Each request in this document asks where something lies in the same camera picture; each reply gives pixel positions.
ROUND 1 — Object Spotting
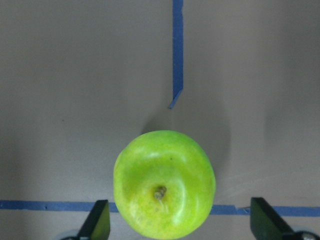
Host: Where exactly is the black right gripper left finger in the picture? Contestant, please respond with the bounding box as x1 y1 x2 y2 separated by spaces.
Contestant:
76 200 111 240

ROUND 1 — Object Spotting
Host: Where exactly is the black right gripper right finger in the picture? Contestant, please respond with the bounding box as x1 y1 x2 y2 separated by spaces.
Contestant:
250 197 295 240

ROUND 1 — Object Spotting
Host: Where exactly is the green apple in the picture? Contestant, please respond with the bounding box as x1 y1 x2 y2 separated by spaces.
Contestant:
113 130 216 240

